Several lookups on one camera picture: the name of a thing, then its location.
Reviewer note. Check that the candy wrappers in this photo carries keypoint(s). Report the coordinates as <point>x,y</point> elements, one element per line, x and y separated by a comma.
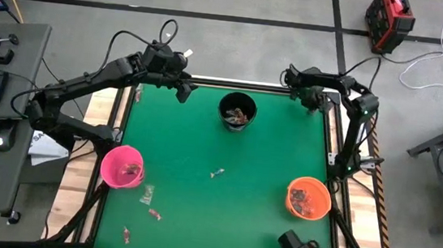
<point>217,173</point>

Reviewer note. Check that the yellow black hazard strip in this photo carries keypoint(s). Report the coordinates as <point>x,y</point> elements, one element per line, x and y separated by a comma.
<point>381,204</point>

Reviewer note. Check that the green clear candy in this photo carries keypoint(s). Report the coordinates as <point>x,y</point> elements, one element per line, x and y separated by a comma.
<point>147,195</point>

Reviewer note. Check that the brown orange candy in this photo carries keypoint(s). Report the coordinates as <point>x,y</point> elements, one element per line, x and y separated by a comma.
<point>240,115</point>

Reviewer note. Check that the red brown candy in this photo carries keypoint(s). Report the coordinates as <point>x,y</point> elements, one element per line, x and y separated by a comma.
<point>302,208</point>

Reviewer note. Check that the silver candy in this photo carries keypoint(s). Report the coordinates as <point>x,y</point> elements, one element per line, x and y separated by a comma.
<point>229,117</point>

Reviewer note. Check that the black bucket with face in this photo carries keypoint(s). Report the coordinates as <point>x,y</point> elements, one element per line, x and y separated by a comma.
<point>225,100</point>

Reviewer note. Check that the green table mat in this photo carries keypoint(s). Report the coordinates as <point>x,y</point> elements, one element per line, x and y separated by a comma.
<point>196,219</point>

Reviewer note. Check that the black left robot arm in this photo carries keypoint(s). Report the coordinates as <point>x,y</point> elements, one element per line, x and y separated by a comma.
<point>87,80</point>

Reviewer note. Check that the orange halloween bucket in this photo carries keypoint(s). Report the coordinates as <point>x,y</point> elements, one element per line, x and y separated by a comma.
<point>320,198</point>

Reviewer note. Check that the red black power box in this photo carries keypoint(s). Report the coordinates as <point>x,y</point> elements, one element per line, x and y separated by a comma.
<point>390,22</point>

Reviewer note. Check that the black computer mouse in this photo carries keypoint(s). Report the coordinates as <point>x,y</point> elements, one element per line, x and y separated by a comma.
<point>4,133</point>

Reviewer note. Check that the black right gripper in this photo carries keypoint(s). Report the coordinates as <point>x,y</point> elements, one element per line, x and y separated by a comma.
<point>309,98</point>

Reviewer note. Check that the pink halloween bucket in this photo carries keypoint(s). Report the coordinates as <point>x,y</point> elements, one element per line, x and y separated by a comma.
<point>113,166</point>

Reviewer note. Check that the pale yellow tag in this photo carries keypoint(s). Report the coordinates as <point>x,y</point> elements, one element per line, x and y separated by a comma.
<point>188,52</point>

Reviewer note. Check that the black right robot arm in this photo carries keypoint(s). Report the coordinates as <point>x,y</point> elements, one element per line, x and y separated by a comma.
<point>352,140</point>

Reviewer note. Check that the black desk caster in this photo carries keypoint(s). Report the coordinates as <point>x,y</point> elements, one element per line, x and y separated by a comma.
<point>13,218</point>

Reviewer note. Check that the white mounting plate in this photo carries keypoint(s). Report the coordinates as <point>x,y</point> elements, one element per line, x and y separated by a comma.
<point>332,159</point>

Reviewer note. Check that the dark brown candy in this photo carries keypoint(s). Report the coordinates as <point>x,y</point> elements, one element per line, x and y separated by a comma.
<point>298,195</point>

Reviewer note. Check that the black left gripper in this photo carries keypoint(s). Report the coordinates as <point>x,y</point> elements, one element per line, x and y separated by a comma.
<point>168,60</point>

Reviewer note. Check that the white paper sheet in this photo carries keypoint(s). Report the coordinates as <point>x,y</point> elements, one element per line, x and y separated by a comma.
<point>47,154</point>

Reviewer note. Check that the black aluminium table frame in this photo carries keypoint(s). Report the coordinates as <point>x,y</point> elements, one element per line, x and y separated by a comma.
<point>229,83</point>

